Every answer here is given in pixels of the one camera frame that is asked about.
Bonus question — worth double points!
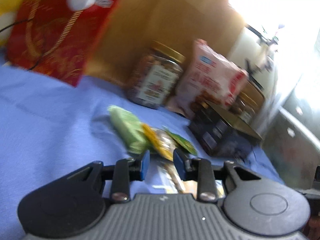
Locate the green clear nut packet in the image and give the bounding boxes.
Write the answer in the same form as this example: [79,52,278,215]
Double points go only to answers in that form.
[164,128,197,156]

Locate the light green snack packet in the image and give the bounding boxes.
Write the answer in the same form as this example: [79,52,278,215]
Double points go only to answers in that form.
[108,105,149,154]

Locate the yellow clear nut packet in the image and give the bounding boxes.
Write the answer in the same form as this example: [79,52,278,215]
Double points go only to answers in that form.
[142,123,177,162]

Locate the dark sheep-print tin box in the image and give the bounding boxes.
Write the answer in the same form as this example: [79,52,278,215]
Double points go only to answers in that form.
[188,101,262,158]

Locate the blue tablecloth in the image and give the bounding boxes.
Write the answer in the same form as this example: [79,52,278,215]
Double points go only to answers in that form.
[0,49,286,240]

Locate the pink snack bag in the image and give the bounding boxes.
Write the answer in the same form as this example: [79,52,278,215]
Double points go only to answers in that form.
[166,39,248,119]

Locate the nut jar gold lid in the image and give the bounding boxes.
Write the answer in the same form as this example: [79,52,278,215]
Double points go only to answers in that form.
[126,41,185,109]

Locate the red gift box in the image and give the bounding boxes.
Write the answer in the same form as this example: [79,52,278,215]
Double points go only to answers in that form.
[6,0,118,87]

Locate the yellow plush toy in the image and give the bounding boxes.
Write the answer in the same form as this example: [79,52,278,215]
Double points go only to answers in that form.
[1,0,23,47]

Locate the black cable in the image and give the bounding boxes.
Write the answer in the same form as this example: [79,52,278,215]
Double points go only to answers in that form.
[0,17,46,71]

